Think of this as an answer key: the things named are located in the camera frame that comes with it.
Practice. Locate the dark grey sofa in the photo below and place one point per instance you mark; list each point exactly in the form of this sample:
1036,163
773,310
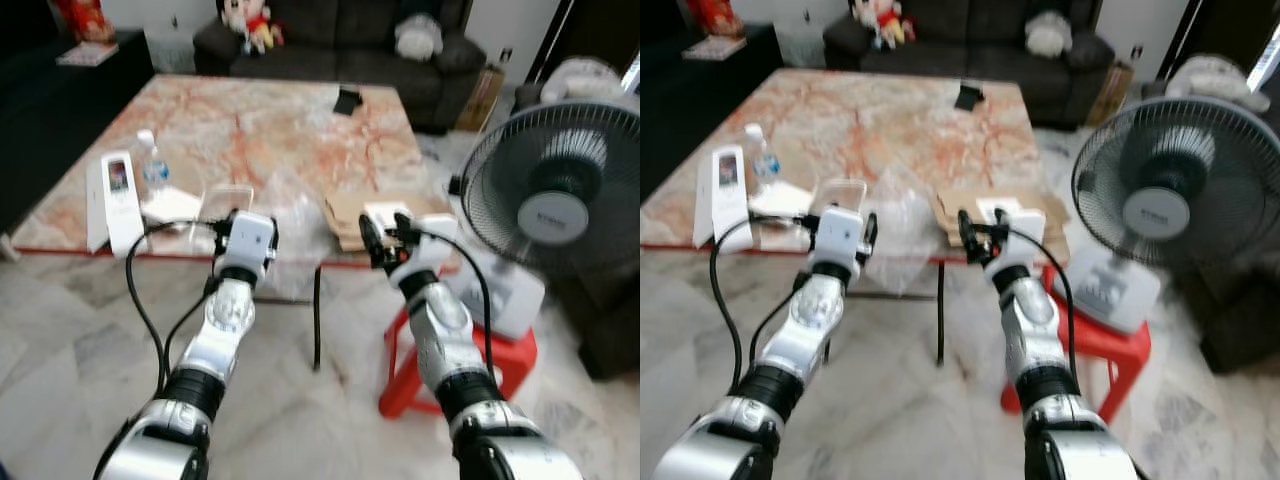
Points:
980,55
340,60

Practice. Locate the small black pouch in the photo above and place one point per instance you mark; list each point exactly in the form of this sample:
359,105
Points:
969,97
347,102

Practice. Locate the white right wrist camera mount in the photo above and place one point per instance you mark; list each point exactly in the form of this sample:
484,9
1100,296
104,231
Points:
1022,240
430,255

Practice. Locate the red gold figurine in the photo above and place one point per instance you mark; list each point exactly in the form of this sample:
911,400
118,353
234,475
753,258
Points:
715,15
85,20

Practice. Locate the clear plastic water bottle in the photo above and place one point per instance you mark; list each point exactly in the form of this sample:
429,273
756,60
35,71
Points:
764,162
152,170

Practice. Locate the plush doll red clothes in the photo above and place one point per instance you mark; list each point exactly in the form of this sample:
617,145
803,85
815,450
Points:
885,20
255,25

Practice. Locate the printed pamphlet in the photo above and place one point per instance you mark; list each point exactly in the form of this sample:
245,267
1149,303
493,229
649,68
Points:
88,54
715,48

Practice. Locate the plain white box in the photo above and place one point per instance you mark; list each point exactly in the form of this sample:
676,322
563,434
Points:
97,205
704,205

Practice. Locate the brown flat cardboard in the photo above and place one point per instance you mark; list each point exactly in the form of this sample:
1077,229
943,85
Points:
345,215
955,210

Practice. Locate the small white carton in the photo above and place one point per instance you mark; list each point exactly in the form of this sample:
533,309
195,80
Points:
383,212
995,207

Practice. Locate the clear plastic tray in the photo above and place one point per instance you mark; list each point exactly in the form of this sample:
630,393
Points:
840,193
228,200

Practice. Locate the marble-print folding table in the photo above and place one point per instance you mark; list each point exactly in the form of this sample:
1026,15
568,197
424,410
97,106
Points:
880,120
250,130

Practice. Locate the grey white plush toy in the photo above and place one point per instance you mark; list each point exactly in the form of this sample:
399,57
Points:
1048,35
418,38

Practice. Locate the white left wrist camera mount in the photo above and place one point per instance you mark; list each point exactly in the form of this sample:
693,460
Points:
252,240
842,235

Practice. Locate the small flat white box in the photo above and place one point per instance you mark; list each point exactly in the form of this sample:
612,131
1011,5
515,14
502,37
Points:
172,207
780,200

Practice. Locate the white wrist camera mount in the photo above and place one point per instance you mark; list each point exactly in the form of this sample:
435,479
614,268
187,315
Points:
842,235
430,255
1022,240
252,240

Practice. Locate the clear plastic bag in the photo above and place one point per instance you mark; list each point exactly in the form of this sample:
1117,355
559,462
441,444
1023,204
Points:
295,230
905,225

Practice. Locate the brown cardboard box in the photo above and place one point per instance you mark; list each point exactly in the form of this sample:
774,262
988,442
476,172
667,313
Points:
1112,95
482,100

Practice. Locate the large white plush toy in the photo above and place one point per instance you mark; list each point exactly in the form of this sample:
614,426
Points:
1210,78
580,80

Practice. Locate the white box with phone print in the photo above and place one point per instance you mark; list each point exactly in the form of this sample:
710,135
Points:
735,210
125,215

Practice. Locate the black fan white base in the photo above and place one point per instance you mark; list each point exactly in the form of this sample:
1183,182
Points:
555,215
1155,210

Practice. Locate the red plastic stool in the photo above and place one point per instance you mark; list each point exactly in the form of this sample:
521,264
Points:
510,360
1120,350

